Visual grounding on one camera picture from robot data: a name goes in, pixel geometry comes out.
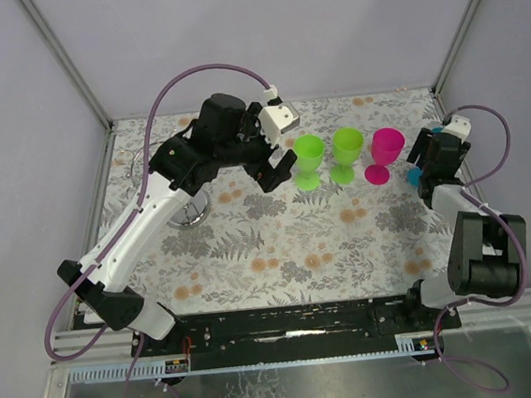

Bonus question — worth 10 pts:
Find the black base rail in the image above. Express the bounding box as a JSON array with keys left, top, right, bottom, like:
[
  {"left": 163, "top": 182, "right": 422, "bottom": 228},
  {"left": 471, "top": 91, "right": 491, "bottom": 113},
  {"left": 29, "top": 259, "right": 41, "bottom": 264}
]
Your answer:
[{"left": 131, "top": 295, "right": 438, "bottom": 377}]

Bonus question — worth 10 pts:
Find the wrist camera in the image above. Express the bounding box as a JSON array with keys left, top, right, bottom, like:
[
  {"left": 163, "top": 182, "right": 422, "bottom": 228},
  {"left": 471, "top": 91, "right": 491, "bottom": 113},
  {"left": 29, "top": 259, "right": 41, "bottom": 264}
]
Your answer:
[
  {"left": 441, "top": 114, "right": 471, "bottom": 142},
  {"left": 258, "top": 85, "right": 301, "bottom": 147}
]

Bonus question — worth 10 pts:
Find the floral tablecloth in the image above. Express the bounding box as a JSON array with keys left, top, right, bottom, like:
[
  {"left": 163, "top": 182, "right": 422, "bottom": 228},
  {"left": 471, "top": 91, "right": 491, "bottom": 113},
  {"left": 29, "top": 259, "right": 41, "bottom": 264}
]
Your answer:
[{"left": 98, "top": 89, "right": 453, "bottom": 315}]

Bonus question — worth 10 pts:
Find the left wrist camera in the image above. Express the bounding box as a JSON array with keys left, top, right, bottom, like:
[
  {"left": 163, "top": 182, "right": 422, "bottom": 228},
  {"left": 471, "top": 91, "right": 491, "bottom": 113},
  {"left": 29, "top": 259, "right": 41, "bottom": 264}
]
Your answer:
[{"left": 258, "top": 85, "right": 301, "bottom": 147}]

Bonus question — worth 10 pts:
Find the aluminium frame post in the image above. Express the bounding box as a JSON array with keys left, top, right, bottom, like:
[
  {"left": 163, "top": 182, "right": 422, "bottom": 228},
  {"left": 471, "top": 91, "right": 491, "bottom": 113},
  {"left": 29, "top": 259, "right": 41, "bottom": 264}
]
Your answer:
[
  {"left": 430, "top": 0, "right": 482, "bottom": 98},
  {"left": 14, "top": 0, "right": 113, "bottom": 130}
]

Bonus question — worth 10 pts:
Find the right aluminium frame post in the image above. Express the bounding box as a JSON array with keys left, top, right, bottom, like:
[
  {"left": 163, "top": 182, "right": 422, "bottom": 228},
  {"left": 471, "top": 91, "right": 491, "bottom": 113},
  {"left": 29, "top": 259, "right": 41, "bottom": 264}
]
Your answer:
[{"left": 430, "top": 0, "right": 482, "bottom": 98}]

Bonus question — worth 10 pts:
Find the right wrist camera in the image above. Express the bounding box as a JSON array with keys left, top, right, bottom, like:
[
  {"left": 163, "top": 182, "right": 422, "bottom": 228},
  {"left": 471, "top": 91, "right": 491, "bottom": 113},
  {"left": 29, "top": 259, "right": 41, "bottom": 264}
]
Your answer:
[{"left": 441, "top": 114, "right": 471, "bottom": 142}]

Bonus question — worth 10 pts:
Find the pink wine glass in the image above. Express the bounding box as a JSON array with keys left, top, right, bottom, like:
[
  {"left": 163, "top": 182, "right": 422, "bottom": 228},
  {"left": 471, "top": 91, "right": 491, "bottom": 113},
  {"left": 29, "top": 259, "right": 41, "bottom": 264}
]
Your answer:
[{"left": 363, "top": 127, "right": 406, "bottom": 185}]

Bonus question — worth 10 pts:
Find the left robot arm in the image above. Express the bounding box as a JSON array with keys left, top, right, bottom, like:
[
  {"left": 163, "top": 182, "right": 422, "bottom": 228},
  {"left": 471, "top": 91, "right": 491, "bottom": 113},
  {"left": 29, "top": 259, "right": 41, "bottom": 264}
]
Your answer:
[{"left": 57, "top": 93, "right": 301, "bottom": 341}]

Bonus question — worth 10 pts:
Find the left aluminium frame post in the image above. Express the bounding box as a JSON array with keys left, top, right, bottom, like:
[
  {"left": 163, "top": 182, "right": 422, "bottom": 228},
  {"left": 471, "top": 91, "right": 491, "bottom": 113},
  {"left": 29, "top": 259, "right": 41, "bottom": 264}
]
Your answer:
[{"left": 14, "top": 0, "right": 113, "bottom": 130}]

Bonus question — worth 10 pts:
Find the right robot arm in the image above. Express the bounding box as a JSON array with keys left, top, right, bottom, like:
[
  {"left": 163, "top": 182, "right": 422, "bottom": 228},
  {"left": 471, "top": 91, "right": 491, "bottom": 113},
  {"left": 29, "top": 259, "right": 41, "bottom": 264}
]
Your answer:
[{"left": 404, "top": 125, "right": 528, "bottom": 314}]

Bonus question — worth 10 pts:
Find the chrome wine glass rack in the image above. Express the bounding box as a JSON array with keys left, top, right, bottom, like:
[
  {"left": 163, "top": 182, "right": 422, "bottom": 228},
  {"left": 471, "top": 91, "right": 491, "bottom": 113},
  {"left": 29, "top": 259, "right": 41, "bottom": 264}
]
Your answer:
[{"left": 126, "top": 149, "right": 212, "bottom": 230}]

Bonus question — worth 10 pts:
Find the green wine glass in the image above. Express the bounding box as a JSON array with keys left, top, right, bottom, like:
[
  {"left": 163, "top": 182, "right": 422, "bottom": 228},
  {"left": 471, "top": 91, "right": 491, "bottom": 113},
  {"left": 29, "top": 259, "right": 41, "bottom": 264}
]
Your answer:
[
  {"left": 330, "top": 127, "right": 364, "bottom": 185},
  {"left": 293, "top": 134, "right": 325, "bottom": 191}
]

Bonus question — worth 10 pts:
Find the white cable duct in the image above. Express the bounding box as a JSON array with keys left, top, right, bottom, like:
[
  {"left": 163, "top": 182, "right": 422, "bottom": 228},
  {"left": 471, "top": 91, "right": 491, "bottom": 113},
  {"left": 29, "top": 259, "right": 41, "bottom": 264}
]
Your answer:
[{"left": 69, "top": 334, "right": 434, "bottom": 384}]

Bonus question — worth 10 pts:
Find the blue wine glass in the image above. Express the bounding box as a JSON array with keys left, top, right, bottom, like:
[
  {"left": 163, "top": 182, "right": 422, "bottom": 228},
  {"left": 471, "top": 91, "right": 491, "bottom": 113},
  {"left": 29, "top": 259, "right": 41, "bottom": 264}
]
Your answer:
[{"left": 406, "top": 126, "right": 442, "bottom": 187}]

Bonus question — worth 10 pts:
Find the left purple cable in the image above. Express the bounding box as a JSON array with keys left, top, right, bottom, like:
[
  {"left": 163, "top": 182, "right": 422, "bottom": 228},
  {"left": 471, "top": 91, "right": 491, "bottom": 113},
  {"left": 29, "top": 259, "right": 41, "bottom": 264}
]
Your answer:
[{"left": 18, "top": 57, "right": 309, "bottom": 398}]

